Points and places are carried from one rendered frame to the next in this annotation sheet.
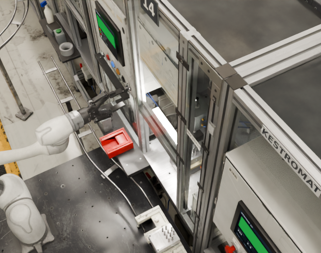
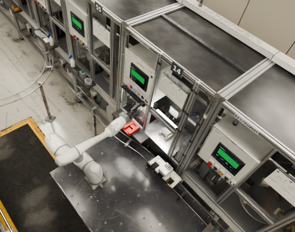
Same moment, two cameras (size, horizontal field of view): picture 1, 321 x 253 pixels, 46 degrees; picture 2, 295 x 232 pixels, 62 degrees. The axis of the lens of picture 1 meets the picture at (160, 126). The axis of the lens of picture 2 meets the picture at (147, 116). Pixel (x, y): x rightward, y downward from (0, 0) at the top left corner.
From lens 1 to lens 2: 1.00 m
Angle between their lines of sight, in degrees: 15
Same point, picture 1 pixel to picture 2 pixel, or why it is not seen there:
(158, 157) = (152, 133)
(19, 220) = (96, 171)
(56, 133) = (120, 125)
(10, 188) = (85, 156)
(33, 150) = (105, 135)
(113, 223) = (133, 167)
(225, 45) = (211, 85)
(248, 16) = (214, 73)
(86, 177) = (113, 147)
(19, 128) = (49, 127)
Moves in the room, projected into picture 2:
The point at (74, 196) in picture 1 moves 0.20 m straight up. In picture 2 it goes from (110, 157) to (110, 148)
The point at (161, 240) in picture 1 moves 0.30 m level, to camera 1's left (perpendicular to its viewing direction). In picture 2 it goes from (165, 170) to (137, 175)
